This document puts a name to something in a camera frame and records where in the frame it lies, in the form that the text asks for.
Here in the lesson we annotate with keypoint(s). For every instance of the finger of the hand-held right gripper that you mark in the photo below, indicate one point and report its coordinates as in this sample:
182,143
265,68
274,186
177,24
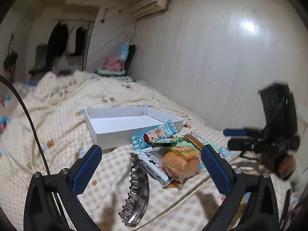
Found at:
234,132
240,144

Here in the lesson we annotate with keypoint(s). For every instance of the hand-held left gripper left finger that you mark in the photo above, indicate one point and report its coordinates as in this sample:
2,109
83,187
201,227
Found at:
87,170

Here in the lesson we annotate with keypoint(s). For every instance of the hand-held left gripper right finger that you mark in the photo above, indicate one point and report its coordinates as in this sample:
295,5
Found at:
216,170

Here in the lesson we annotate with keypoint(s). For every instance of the bread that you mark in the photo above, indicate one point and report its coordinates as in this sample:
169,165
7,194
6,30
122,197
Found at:
180,163

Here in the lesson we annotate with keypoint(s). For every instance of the brown striped snack bar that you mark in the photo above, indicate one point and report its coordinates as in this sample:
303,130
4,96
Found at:
195,140

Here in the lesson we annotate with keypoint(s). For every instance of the green cartoon snack packet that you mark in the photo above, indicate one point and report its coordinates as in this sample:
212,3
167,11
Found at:
168,140

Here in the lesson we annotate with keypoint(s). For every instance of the grey hair claw clip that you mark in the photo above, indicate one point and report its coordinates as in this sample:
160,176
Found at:
138,197

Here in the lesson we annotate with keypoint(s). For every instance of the white cardboard box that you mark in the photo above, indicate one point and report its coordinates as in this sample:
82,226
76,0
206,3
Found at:
120,124

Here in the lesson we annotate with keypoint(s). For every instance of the cow print snack packet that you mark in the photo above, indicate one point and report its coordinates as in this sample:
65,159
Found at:
151,161

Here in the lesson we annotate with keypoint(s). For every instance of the person's right hand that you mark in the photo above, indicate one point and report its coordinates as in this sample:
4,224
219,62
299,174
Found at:
286,164

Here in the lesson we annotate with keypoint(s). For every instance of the folded clothes stack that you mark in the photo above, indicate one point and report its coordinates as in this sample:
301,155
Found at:
110,72

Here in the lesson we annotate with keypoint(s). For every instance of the dark small stool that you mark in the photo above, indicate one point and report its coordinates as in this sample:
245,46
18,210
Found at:
65,72

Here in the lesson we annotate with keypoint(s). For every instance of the pink clothes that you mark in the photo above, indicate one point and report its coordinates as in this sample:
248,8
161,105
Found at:
113,63

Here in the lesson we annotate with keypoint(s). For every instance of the black chair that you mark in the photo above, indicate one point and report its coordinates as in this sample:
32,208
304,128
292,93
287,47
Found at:
131,57

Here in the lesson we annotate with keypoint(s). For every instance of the grey chair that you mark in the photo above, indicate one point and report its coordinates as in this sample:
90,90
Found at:
42,57

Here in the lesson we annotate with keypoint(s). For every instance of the light blue pack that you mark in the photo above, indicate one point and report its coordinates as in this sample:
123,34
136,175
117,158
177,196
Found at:
124,52

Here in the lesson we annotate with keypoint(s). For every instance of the black hanging garment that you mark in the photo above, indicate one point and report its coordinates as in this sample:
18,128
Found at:
81,41

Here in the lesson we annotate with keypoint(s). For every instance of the black hanging coat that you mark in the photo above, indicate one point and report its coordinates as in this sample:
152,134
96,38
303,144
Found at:
57,41

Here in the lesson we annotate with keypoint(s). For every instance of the dark hanging bag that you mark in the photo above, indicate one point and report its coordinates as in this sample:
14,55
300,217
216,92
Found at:
10,60

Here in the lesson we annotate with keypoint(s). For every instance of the white air conditioner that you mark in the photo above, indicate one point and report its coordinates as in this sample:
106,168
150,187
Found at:
149,6

